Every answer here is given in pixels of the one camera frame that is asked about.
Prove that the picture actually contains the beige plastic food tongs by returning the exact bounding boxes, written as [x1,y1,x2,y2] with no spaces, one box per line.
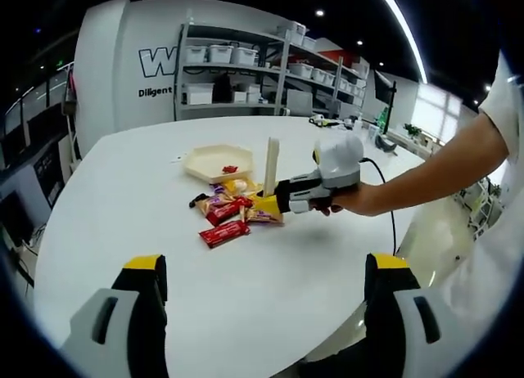
[264,136,282,199]

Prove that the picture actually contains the black bag on shelf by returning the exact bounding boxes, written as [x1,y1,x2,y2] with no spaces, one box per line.
[212,73,235,105]

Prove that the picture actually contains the grey flat panel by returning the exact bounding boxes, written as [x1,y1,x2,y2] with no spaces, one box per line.
[286,88,314,115]

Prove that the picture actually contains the black monitor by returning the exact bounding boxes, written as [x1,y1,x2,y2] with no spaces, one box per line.
[373,70,396,103]

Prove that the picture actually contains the beige hexagonal food container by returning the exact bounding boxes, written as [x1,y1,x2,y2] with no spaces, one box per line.
[183,143,255,185]

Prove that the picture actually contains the row of white storage bins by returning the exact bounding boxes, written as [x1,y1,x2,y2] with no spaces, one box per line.
[183,20,368,97]

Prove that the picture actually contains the long red snack bar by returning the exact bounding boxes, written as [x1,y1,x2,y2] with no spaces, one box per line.
[204,196,255,227]
[198,220,251,250]

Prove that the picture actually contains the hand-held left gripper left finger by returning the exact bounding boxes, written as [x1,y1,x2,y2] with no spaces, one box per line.
[61,254,169,378]

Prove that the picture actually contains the white box on shelf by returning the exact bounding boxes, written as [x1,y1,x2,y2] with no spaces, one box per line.
[182,82,216,106]

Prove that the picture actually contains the black curved object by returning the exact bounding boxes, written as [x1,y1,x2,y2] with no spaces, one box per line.
[374,134,399,155]

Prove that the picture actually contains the person's right hand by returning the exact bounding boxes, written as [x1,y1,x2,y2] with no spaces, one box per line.
[309,183,372,218]

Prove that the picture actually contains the black monitor pole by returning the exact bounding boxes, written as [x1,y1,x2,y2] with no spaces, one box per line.
[389,81,399,136]

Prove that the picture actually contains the long ceiling light strip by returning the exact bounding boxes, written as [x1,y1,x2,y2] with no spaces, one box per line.
[374,0,429,84]

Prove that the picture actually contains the yellow bun food packet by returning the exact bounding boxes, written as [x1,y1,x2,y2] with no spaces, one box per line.
[220,178,263,197]

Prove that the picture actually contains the grey metal shelf rack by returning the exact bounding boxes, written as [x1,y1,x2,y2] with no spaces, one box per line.
[174,20,369,121]

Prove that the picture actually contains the gold purple snack packet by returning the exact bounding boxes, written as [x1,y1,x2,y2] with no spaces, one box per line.
[194,191,234,215]
[245,205,286,226]

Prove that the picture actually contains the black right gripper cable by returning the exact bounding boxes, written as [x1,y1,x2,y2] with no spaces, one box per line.
[359,156,398,259]

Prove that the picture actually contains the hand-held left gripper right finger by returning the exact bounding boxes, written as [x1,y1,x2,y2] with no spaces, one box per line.
[364,253,472,378]

